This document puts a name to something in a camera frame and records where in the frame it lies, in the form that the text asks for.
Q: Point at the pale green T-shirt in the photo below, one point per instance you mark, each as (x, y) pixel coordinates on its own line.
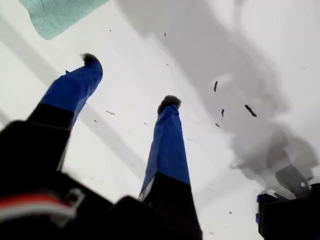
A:
(60, 15)

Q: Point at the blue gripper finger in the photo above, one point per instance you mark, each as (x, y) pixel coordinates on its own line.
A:
(72, 87)
(170, 150)

